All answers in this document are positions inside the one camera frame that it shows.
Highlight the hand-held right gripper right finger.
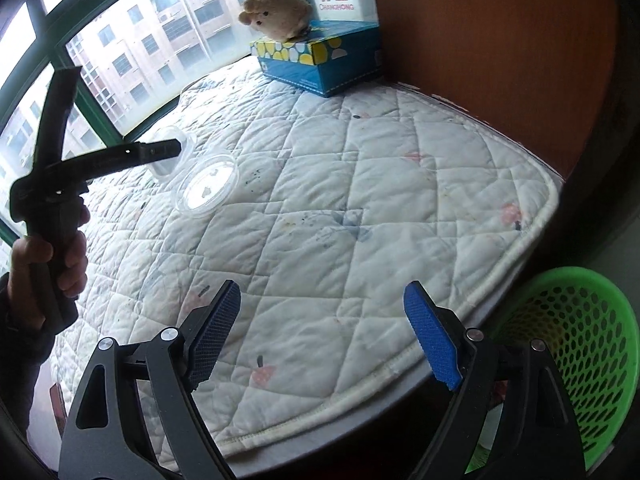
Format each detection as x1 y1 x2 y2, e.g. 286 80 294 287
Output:
403 281 586 480

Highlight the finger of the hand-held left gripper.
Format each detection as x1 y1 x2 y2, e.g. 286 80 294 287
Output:
34 66 83 172
59 140 183 181

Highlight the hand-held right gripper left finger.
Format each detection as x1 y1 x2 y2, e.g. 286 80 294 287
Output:
59 280 242 480

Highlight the clear plastic tray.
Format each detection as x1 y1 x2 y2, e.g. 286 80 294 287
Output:
150 126 197 184

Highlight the green plastic basket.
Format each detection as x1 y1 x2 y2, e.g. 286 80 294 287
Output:
465 266 632 480

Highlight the person's left forearm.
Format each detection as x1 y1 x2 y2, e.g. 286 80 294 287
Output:
0 272 57 421

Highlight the clear round plastic lid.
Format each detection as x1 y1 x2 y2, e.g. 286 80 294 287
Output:
172 154 242 219

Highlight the white quilted mat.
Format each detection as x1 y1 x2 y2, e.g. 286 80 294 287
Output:
50 55 561 466

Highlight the beige plush toy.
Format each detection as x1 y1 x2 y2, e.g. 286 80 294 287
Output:
238 0 315 42

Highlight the blue patterned tissue box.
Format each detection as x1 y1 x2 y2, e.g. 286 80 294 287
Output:
250 20 386 98

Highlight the brown wooden panel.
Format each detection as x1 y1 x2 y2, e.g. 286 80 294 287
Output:
367 0 621 181

